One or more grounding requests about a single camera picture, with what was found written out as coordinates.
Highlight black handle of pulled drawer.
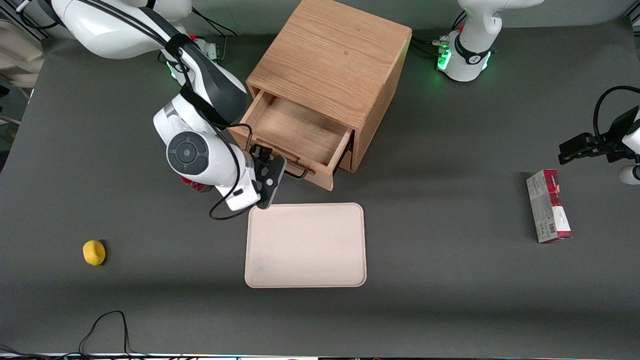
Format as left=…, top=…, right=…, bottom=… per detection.
left=248, top=142, right=310, bottom=180

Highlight red and grey carton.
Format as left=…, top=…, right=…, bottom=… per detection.
left=526, top=169, right=573, bottom=245

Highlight beige moulded object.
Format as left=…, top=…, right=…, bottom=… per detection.
left=0, top=20, right=45, bottom=90

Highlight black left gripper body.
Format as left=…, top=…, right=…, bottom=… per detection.
left=602, top=107, right=640, bottom=164

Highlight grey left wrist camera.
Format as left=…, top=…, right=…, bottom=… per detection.
left=618, top=165, right=640, bottom=186

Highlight red can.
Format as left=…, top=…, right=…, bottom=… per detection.
left=181, top=176, right=214, bottom=195

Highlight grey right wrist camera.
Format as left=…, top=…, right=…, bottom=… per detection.
left=256, top=155, right=287, bottom=210

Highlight black cables at left base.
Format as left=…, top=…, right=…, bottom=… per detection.
left=409, top=12, right=467, bottom=59

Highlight yellow lemon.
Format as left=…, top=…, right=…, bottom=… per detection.
left=82, top=239, right=107, bottom=267

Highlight beige rectangular tray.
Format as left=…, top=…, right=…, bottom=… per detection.
left=244, top=202, right=368, bottom=289

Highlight black cable on left wrist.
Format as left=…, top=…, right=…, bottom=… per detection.
left=593, top=85, right=640, bottom=143

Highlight black cables at right base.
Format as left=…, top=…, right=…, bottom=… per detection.
left=191, top=7, right=239, bottom=62

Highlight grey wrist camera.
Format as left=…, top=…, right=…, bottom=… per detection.
left=256, top=155, right=287, bottom=210
left=618, top=165, right=640, bottom=186

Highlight black cable at table edge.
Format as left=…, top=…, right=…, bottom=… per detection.
left=79, top=310, right=132, bottom=357

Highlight black cables at base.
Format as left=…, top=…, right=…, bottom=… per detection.
left=191, top=7, right=239, bottom=62
left=409, top=12, right=467, bottom=59

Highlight wooden drawer pulled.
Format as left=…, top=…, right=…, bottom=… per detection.
left=231, top=90, right=356, bottom=192

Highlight wooden drawer cabinet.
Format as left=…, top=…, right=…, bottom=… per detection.
left=245, top=0, right=414, bottom=174

